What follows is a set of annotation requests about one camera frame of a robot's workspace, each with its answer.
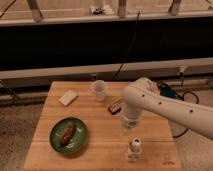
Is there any small clear bottle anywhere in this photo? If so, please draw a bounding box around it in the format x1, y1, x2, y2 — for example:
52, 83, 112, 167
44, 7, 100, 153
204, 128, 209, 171
127, 138, 142, 162

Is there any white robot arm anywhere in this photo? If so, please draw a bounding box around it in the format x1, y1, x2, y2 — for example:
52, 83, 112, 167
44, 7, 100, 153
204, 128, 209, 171
122, 77, 213, 140

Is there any brown chocolate bar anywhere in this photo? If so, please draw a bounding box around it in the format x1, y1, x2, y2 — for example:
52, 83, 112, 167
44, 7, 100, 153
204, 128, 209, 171
108, 100, 122, 115

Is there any clear plastic cup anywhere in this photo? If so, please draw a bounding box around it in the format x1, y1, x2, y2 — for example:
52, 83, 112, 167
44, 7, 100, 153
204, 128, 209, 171
90, 80, 108, 101

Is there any blue object on floor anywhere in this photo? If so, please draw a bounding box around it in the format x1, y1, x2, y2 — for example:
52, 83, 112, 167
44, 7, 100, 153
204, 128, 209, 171
160, 86, 176, 98

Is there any green plate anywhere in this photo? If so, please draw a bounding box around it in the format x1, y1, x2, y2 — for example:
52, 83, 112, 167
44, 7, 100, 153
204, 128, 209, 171
49, 117, 88, 155

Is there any brown sausage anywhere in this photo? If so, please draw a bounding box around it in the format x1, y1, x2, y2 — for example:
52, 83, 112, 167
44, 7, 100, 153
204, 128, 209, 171
61, 125, 76, 145

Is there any white sponge block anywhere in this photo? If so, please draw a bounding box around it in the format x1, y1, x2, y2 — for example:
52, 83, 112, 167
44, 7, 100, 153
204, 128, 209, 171
59, 90, 78, 106

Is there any black floor cable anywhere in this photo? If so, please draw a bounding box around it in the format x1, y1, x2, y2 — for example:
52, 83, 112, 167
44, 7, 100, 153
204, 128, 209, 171
156, 71, 200, 139

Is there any black hanging cable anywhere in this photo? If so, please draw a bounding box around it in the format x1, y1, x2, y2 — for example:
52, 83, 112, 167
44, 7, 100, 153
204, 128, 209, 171
111, 9, 141, 81

